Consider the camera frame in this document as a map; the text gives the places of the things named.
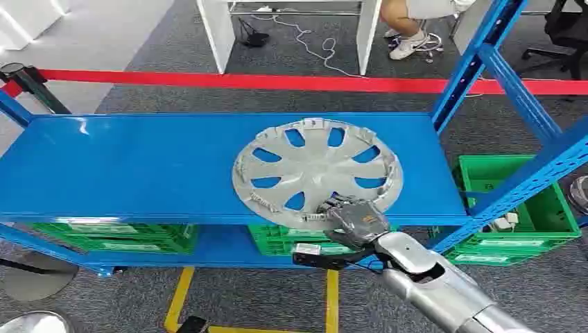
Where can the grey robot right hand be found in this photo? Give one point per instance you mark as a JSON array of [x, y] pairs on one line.
[[360, 223]]

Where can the silver plastic hubcap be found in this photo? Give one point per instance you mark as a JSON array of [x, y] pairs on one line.
[[317, 172]]

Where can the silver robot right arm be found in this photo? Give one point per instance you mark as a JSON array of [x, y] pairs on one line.
[[441, 289]]

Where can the green plastic crate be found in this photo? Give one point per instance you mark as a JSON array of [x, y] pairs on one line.
[[546, 220], [487, 257], [133, 236], [280, 239]]

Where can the white parts in crate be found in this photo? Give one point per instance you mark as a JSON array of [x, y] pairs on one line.
[[504, 221]]

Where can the red barrier belt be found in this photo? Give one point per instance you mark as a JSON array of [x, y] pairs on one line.
[[275, 82]]

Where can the black robot foot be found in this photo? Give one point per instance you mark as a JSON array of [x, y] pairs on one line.
[[192, 325]]

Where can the blue metal shelf rack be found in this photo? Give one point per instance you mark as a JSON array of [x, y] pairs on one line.
[[161, 170]]

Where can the person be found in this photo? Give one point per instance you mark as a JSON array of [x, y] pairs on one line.
[[409, 18]]

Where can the black bag under desk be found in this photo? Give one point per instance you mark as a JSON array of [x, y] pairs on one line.
[[252, 36]]

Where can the silver hubcap on floor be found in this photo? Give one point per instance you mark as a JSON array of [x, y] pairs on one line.
[[579, 195]]

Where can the white desk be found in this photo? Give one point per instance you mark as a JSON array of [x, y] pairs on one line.
[[216, 32]]

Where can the black office chair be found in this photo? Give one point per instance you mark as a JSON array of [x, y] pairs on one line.
[[567, 32]]

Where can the round metal stanchion base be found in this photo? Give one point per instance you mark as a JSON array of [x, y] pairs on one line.
[[39, 278], [34, 324]]

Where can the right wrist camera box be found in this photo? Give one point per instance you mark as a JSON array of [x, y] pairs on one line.
[[317, 256]]

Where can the black stanchion post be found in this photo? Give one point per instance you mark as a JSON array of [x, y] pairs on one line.
[[34, 87]]

